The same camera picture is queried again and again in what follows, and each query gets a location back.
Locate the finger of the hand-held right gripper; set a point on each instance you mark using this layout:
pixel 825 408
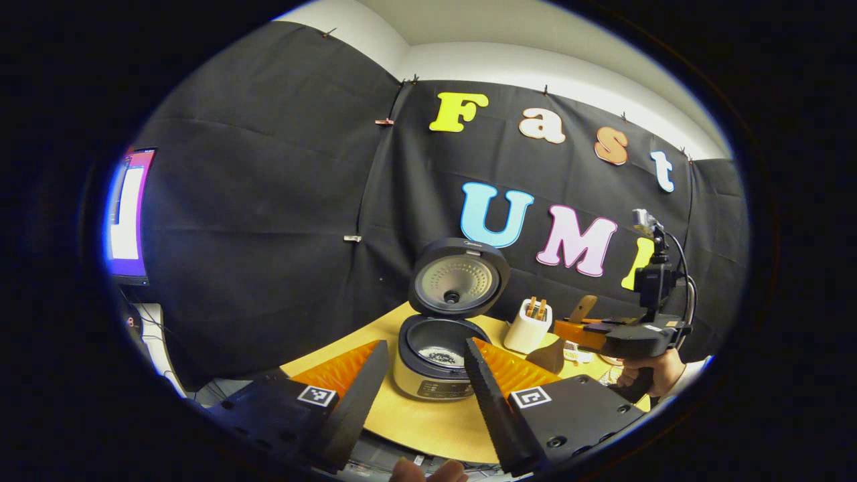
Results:
pixel 636 338

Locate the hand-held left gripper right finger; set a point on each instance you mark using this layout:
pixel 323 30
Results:
pixel 489 408

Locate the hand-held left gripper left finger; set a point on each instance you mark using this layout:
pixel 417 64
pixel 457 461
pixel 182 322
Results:
pixel 358 408

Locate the white rice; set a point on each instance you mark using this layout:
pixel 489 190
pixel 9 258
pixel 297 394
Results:
pixel 442 356

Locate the wooden spoon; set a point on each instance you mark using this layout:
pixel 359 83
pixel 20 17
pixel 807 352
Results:
pixel 546 358

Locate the dark grey rice cooker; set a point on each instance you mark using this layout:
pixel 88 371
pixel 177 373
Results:
pixel 455 281

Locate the white toaster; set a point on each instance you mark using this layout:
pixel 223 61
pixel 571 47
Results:
pixel 527 331

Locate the white side desk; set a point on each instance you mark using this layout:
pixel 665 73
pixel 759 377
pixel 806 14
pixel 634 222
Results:
pixel 157 341

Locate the black backdrop cloth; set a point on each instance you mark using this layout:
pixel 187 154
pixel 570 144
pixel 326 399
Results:
pixel 268 201

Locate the computer monitor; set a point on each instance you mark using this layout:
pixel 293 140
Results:
pixel 127 214

